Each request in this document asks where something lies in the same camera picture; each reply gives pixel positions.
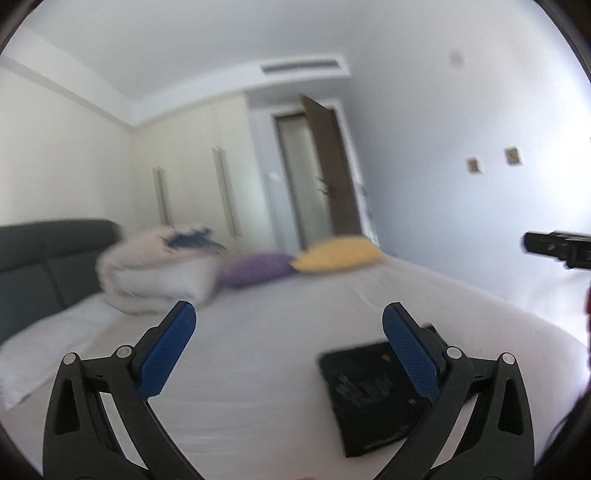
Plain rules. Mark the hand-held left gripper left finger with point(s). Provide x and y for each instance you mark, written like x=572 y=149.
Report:
x=168 y=350

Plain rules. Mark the cream wardrobe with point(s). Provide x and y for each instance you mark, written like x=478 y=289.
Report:
x=194 y=175

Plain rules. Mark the beige wall switch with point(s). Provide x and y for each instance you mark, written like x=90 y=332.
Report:
x=473 y=165
x=511 y=155

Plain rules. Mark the bed with white sheet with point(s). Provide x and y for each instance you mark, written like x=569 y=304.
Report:
x=277 y=323

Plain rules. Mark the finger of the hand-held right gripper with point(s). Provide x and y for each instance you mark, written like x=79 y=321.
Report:
x=554 y=247

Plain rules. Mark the white pillow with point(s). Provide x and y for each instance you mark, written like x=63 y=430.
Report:
x=51 y=341

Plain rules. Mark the beige printed duvet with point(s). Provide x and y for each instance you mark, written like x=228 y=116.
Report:
x=152 y=277

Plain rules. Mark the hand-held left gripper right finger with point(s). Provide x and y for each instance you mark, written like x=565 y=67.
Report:
x=413 y=355

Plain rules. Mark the black pants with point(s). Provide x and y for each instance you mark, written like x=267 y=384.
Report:
x=369 y=392

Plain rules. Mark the dark grey headboard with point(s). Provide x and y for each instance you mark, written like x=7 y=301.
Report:
x=41 y=258

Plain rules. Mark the purple pillow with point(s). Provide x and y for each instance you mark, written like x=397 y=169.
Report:
x=258 y=270

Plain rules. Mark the white air vent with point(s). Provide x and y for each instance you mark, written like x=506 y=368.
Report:
x=300 y=65

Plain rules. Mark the yellow pillow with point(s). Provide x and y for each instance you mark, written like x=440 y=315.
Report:
x=337 y=254

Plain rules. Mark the brown door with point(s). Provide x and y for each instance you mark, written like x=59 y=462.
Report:
x=334 y=166

